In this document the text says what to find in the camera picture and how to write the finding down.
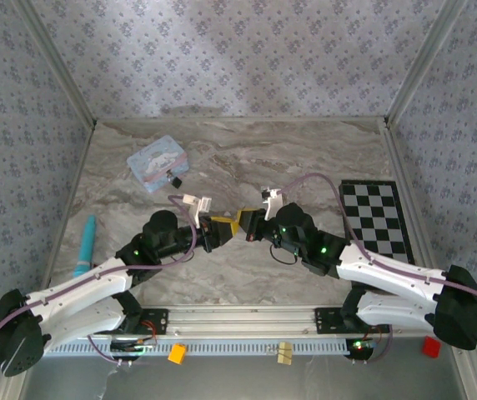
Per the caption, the teal plastic handle tool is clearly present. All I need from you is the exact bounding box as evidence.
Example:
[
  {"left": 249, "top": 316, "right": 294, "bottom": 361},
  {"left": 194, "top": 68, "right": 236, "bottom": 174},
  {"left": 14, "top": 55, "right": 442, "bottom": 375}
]
[{"left": 73, "top": 215, "right": 98, "bottom": 280}]

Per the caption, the grey slotted cable duct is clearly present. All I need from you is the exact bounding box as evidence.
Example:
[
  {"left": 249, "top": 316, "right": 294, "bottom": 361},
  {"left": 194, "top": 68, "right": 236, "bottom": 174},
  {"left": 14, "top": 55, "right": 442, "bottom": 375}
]
[{"left": 44, "top": 337, "right": 353, "bottom": 358}]

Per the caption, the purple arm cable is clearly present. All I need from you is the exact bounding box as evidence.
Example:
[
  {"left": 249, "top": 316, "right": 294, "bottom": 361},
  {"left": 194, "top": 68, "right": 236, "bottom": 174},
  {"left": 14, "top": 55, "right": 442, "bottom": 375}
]
[
  {"left": 0, "top": 194, "right": 200, "bottom": 372},
  {"left": 282, "top": 172, "right": 477, "bottom": 331}
]

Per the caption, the orange toy block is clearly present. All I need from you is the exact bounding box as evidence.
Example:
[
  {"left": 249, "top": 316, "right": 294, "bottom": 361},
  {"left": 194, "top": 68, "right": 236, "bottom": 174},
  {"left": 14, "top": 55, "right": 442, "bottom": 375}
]
[{"left": 168, "top": 342, "right": 188, "bottom": 366}]

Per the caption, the aluminium frame post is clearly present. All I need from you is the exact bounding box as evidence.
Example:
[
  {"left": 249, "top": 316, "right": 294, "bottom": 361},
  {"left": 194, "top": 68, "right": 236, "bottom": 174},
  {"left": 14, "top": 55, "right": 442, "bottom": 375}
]
[
  {"left": 15, "top": 0, "right": 98, "bottom": 127},
  {"left": 383, "top": 0, "right": 471, "bottom": 127}
]

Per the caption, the black white checkerboard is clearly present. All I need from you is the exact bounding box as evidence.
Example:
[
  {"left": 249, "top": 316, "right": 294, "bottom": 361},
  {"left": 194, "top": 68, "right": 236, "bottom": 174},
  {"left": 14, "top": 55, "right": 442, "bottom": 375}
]
[{"left": 338, "top": 179, "right": 415, "bottom": 266}]

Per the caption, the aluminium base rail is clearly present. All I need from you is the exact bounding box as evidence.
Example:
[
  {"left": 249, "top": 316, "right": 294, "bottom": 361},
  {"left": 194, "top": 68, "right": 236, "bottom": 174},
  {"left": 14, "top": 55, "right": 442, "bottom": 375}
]
[{"left": 138, "top": 307, "right": 348, "bottom": 337}]

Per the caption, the red toy block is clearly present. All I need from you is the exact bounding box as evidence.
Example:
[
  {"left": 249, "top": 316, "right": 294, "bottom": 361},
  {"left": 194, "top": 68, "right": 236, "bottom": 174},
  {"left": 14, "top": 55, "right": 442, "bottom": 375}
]
[{"left": 421, "top": 336, "right": 442, "bottom": 358}]

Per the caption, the short purple base cable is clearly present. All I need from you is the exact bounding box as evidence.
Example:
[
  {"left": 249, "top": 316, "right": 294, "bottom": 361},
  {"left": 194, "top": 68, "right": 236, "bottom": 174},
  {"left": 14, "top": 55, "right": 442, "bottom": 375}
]
[
  {"left": 88, "top": 332, "right": 158, "bottom": 368},
  {"left": 363, "top": 324, "right": 394, "bottom": 364}
]

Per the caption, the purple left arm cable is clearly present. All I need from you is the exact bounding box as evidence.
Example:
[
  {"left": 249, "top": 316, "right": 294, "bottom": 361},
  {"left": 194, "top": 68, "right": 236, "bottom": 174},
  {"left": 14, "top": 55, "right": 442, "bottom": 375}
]
[{"left": 0, "top": 194, "right": 200, "bottom": 372}]

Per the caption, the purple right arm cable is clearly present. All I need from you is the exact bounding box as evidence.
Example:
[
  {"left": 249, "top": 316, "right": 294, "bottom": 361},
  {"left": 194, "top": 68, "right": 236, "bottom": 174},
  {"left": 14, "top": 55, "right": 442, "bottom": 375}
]
[{"left": 282, "top": 172, "right": 477, "bottom": 331}]

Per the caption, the beige toy block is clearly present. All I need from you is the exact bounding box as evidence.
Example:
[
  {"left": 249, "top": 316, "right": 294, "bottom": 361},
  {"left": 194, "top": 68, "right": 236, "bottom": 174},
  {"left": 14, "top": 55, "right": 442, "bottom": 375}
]
[{"left": 276, "top": 341, "right": 294, "bottom": 366}]

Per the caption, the thin black cable loop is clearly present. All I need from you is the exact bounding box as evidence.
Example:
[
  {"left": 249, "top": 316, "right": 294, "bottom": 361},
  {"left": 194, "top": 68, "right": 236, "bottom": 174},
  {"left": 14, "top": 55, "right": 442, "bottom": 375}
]
[{"left": 269, "top": 244, "right": 299, "bottom": 266}]

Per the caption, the blue cartoon tin box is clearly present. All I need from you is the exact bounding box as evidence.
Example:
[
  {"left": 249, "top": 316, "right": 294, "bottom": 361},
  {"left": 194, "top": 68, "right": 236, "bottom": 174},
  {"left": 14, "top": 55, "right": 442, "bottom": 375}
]
[{"left": 126, "top": 135, "right": 192, "bottom": 193}]

